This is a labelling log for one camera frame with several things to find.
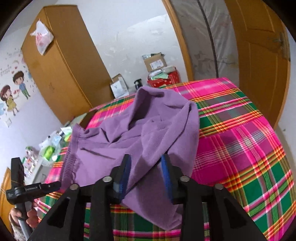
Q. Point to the wooden door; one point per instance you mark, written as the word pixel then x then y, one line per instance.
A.
pixel 263 54

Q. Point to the black spray bottle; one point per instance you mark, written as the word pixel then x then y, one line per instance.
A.
pixel 138 84

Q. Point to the white plastic bag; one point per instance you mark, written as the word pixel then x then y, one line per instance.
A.
pixel 43 37

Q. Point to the wooden wardrobe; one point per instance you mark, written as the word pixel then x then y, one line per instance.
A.
pixel 70 75

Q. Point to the white cardboard box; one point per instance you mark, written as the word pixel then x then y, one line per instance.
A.
pixel 119 87

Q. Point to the black smartphone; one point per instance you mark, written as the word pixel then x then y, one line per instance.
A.
pixel 86 120

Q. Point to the cartoon couple wall sticker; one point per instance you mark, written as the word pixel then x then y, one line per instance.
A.
pixel 9 96

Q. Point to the purple fleece garment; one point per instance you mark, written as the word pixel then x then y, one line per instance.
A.
pixel 159 121

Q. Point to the pink plaid bed sheet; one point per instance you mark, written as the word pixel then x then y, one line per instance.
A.
pixel 237 148

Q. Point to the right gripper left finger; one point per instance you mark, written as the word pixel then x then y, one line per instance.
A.
pixel 66 219

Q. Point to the person's left forearm sleeve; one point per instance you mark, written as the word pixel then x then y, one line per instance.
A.
pixel 17 231

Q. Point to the grey door curtain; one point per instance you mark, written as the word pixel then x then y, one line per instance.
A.
pixel 209 35

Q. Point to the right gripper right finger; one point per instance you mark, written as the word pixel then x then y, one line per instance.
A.
pixel 205 207

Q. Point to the patterned side table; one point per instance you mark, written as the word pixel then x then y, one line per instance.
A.
pixel 37 164

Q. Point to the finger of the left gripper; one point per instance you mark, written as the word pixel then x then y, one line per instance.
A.
pixel 51 187

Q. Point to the green tissue pack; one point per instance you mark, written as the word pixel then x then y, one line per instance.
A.
pixel 48 152

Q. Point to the brown cardboard box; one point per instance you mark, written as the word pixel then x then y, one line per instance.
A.
pixel 154 61

